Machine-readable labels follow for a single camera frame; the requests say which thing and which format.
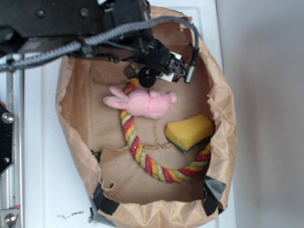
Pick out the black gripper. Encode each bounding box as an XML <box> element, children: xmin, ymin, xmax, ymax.
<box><xmin>131</xmin><ymin>39</ymin><xmax>173</xmax><ymax>71</ymax></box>

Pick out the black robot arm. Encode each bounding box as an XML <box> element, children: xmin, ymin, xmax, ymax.
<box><xmin>0</xmin><ymin>0</ymin><xmax>174</xmax><ymax>73</ymax></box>

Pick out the black round knob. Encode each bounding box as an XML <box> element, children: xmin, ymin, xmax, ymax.
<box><xmin>138</xmin><ymin>66</ymin><xmax>157</xmax><ymax>88</ymax></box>

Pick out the pink plush bunny toy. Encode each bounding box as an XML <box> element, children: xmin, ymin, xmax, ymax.
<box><xmin>103</xmin><ymin>86</ymin><xmax>178</xmax><ymax>119</ymax></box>

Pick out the yellow green sponge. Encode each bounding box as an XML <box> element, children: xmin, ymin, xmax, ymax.
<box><xmin>164</xmin><ymin>114</ymin><xmax>213</xmax><ymax>152</ymax></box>

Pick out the brown paper bag bin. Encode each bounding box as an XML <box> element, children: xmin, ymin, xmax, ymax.
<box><xmin>56</xmin><ymin>43</ymin><xmax>238</xmax><ymax>228</ymax></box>

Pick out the white plastic tray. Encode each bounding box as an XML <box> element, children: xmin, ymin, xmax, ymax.
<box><xmin>21</xmin><ymin>0</ymin><xmax>237</xmax><ymax>228</ymax></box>

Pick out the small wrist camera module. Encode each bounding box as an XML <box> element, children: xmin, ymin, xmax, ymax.
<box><xmin>159</xmin><ymin>52</ymin><xmax>185</xmax><ymax>83</ymax></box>

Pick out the multicolour twisted rope toy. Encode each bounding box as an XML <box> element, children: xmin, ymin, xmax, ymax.
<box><xmin>120</xmin><ymin>78</ymin><xmax>212</xmax><ymax>183</ymax></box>

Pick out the grey braided cable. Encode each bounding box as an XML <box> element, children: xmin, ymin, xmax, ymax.
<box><xmin>0</xmin><ymin>15</ymin><xmax>201</xmax><ymax>84</ymax></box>

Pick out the black metal bracket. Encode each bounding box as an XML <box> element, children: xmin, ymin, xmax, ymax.
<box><xmin>0</xmin><ymin>102</ymin><xmax>14</xmax><ymax>174</ymax></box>

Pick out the aluminium frame rail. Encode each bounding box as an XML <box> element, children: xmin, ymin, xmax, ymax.
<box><xmin>0</xmin><ymin>53</ymin><xmax>25</xmax><ymax>228</ymax></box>

